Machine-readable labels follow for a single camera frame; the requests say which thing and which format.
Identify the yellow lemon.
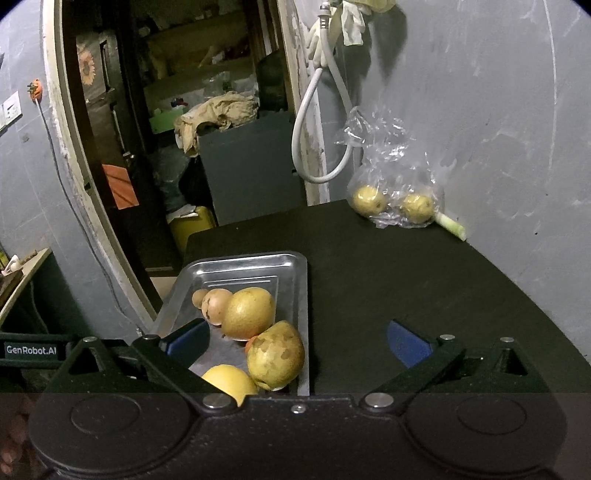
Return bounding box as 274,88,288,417
201,364,259,406

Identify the small brown kiwi fruit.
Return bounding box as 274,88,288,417
191,288,208,309

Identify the green yellow pear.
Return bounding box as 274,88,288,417
246,321,305,391

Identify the orange tangerine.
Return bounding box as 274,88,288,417
245,336,259,355

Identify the wooden side shelf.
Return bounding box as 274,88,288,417
0,248,52,325

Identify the green onion stalk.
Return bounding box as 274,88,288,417
435,212,467,241

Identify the yellow plastic canister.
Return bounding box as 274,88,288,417
166,204,216,254

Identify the metal tray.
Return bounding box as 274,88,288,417
150,251,308,375

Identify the bagged pear right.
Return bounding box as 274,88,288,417
401,193,436,225

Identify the bagged pear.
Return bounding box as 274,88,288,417
352,185,388,217
401,193,436,225

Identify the bagged pear left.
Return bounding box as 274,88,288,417
352,185,388,217

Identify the clear plastic bag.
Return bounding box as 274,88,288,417
335,107,444,228

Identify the dark grey cabinet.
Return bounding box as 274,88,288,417
199,112,307,225

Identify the beige crumpled cloth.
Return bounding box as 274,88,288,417
173,91,259,157

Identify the yellow rag on tap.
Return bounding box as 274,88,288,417
304,0,397,68

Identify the white wall switch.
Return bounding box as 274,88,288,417
0,92,22,132

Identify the orange wall plug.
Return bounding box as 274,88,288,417
27,78,43,103

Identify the white hose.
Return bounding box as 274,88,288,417
290,2,362,185

